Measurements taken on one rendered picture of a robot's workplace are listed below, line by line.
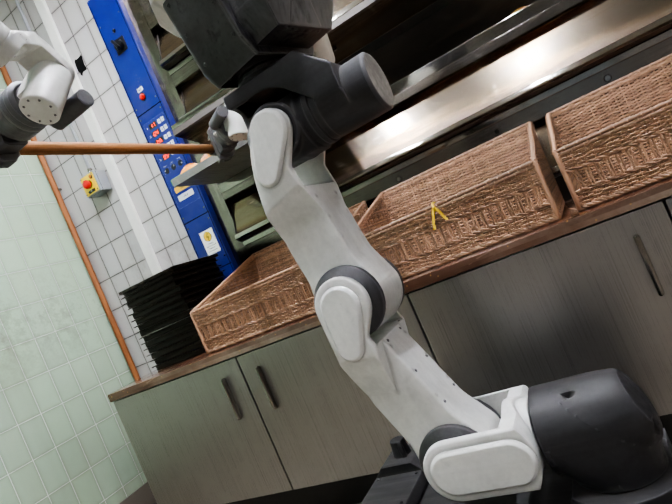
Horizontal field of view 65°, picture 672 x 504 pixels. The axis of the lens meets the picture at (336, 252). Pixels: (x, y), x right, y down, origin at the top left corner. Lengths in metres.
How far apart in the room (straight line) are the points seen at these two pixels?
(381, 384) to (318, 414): 0.61
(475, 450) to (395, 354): 0.21
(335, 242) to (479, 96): 0.99
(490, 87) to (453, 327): 0.84
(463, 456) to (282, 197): 0.56
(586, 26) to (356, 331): 1.25
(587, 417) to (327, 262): 0.51
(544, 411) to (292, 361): 0.81
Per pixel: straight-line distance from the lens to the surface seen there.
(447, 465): 1.00
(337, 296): 0.95
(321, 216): 0.99
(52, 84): 1.07
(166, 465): 2.06
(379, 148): 1.91
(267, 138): 0.99
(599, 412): 0.96
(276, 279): 1.57
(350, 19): 1.85
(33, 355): 2.58
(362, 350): 0.96
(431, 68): 1.89
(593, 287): 1.30
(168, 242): 2.47
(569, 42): 1.84
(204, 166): 1.93
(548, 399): 0.99
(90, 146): 1.42
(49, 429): 2.55
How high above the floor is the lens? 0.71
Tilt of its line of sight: level
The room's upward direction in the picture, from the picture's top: 24 degrees counter-clockwise
